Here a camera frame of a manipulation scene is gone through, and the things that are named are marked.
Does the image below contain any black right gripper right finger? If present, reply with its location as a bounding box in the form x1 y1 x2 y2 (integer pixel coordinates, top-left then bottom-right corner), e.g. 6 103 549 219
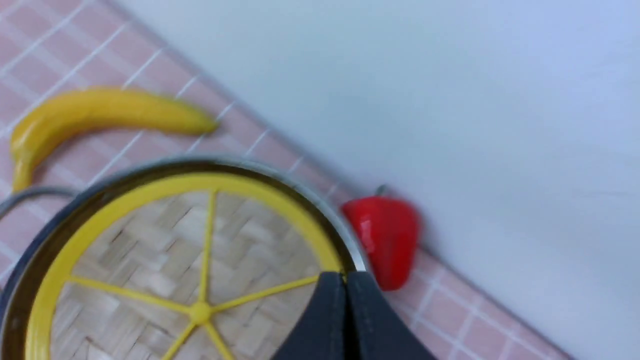
345 271 436 360

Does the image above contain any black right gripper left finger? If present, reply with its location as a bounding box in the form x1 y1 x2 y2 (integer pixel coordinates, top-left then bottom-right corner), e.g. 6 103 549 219
272 272 346 360

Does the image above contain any yellow-rimmed woven steamer lid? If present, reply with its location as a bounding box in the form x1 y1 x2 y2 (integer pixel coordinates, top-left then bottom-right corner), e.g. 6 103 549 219
11 172 346 360

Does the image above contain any stainless steel pot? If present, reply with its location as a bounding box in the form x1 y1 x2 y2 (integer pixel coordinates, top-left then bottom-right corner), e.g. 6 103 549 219
1 156 370 360

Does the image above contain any red plastic bell pepper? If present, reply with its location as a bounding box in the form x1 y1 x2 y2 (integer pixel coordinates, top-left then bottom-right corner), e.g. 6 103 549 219
340 185 422 292

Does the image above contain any yellow plastic banana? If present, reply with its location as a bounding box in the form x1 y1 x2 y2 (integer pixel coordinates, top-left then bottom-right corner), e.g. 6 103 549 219
9 88 218 193

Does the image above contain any pink checkered tablecloth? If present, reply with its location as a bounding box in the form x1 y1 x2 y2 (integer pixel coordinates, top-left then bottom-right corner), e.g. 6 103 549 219
1 0 569 360

